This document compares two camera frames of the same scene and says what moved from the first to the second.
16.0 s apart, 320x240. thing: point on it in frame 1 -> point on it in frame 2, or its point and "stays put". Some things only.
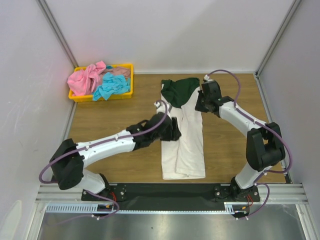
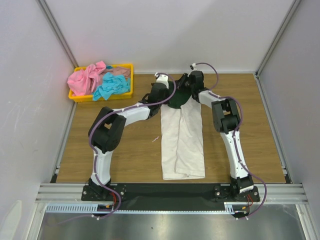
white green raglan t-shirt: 183,158 stays put
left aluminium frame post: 51,21 stays put
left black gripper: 174,134 -> 167,102
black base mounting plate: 167,196 stays put
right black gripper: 203,102 -> 185,81
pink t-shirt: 82,82 stays put
